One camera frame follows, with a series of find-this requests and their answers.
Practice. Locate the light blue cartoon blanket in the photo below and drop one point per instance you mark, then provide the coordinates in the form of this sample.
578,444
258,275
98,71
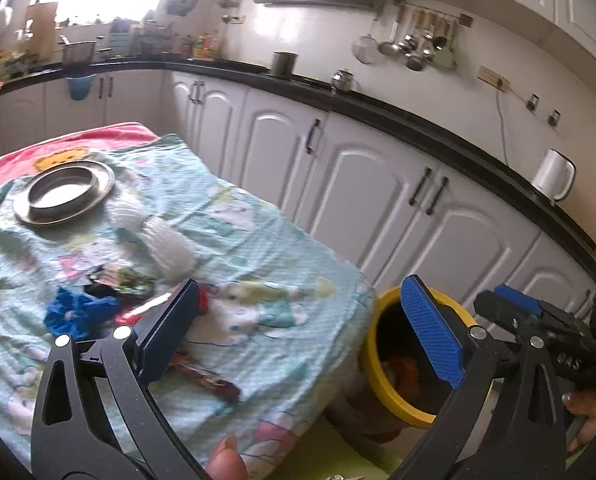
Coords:
278,270

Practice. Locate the blue plastic dustpan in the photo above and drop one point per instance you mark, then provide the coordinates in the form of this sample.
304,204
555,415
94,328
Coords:
80,89

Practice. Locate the group of condiment bottles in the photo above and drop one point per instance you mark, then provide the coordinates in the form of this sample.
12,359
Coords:
206,46

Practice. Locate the round steel plate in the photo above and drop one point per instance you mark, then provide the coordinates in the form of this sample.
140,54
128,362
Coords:
62,192

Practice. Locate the yellow-green cloth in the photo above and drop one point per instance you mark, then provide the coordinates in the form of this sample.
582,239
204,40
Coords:
338,450

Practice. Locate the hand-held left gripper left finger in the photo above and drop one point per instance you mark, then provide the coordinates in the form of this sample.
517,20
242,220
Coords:
170,330

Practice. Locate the utensil hanging rail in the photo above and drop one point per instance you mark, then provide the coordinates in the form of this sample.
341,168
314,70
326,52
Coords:
428,10

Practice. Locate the red and white wrapper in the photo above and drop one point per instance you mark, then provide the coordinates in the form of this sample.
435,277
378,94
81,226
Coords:
127,316

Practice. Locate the hanging kitchen tools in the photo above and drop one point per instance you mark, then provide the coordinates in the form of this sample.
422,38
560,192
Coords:
232,0

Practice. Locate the black pot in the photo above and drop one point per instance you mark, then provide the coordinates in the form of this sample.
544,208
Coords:
284,65

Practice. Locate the wooden cutting board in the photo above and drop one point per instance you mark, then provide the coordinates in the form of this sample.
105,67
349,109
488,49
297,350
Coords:
42,27

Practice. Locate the pink blanket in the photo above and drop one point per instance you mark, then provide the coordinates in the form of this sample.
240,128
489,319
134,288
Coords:
77,137

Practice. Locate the white electric kettle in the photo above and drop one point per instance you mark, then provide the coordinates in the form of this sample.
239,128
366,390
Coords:
550,175

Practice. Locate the black spoon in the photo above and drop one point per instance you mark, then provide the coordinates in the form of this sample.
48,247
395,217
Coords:
441,41

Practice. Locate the steel teapot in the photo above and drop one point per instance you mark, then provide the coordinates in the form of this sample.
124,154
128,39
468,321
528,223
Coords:
342,82

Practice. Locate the black wall hook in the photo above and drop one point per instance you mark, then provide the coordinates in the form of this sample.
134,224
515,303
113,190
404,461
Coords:
554,118
531,101

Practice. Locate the blue cloth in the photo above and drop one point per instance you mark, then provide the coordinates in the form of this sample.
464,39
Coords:
77,312

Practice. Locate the steel stockpot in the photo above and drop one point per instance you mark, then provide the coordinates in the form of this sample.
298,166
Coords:
77,52

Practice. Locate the colourful snack wrapper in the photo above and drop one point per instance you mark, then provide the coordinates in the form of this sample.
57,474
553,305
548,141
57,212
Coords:
125,280

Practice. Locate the person's right hand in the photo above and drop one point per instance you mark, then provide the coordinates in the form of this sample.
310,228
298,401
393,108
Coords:
585,410

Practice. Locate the white base cabinets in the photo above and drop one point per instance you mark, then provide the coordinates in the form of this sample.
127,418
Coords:
378,175

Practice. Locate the dish rack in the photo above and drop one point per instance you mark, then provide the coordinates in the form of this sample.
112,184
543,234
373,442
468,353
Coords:
142,40

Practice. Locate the black kitchen countertop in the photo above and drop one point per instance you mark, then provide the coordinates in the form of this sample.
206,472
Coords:
428,125

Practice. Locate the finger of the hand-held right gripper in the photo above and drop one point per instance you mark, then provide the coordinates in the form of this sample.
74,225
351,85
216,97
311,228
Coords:
498,310
518,297

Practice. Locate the red plastic bag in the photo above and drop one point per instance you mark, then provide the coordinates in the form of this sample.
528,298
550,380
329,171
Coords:
405,372

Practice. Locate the steel mesh strainer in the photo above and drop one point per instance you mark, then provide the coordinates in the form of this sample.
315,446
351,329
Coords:
365,50

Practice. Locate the steel ladle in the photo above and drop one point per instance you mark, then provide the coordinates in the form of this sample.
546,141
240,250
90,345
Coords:
389,48
409,45
416,63

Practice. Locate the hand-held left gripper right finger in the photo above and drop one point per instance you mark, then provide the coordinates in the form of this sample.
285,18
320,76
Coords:
430,332

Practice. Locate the yellow-rimmed waste bin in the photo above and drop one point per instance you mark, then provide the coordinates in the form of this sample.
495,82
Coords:
378,340

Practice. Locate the wall power strip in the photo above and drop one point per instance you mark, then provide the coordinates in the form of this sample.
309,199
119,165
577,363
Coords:
493,77

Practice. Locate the pale green spatula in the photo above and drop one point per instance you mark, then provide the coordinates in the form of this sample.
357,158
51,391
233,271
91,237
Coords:
446,58

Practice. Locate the person's left hand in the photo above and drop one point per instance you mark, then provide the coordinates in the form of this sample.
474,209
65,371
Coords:
227,460

